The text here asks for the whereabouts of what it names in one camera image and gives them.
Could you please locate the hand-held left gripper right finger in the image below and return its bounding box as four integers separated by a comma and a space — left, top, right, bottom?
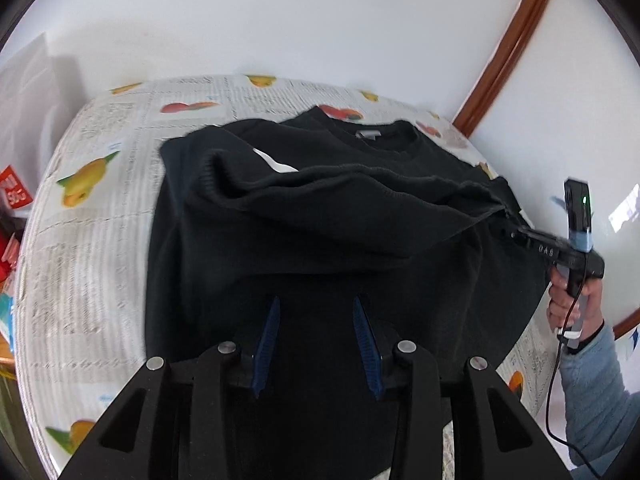
352, 296, 573, 480

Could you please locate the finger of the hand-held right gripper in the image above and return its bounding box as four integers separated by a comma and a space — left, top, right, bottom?
500, 205, 531, 247

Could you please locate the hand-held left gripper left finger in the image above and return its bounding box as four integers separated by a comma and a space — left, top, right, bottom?
57, 296, 282, 480

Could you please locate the black sweatshirt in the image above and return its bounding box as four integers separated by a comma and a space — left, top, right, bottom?
145, 105, 551, 480

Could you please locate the person's right forearm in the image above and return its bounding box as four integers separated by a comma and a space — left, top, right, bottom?
559, 322, 640, 480

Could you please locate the person's right hand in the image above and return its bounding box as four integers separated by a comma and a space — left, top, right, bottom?
546, 275, 607, 343

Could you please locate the fruit print tablecloth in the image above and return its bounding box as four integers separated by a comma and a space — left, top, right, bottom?
12, 74, 548, 471

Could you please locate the blue white packet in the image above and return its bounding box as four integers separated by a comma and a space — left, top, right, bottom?
0, 292, 16, 356

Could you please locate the red paper bag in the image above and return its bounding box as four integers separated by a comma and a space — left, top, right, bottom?
0, 232, 21, 281

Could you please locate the red white printed bag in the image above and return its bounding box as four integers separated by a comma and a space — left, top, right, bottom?
0, 165, 36, 211

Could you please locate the black cable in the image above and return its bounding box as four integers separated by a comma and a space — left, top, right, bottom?
546, 330, 603, 480

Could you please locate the brown wooden door frame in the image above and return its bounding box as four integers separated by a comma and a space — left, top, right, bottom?
452, 0, 640, 338

